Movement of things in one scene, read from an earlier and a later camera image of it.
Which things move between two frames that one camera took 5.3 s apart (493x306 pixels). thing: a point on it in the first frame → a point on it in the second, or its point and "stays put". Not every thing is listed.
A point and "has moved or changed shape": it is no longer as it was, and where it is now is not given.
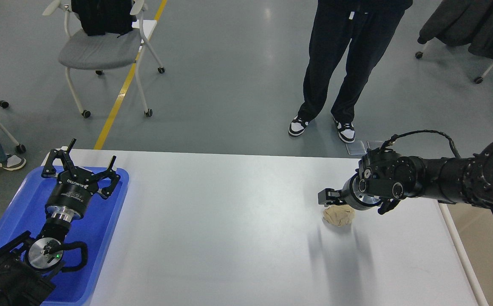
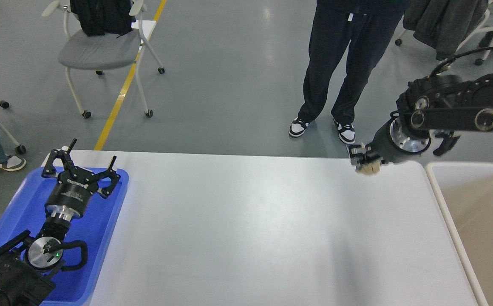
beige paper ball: (339, 215) has moved or changed shape
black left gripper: (70, 198) stays put
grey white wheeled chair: (100, 52) stays put
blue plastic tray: (24, 211) stays put
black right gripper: (357, 192) → (394, 143)
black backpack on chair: (98, 17) stays put
